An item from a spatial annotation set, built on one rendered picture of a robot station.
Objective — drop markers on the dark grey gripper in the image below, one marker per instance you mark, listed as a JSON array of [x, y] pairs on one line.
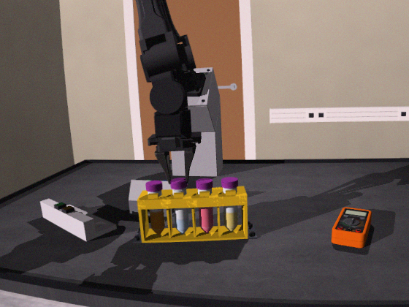
[[188, 145]]

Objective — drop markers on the white key housing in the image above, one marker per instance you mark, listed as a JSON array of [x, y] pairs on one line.
[[136, 187]]

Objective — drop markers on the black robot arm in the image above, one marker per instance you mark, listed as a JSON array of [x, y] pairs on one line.
[[170, 89]]

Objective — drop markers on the dark grey table edge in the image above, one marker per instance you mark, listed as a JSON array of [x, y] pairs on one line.
[[169, 299]]

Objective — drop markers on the orange digital multimeter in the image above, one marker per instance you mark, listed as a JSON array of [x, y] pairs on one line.
[[352, 227]]

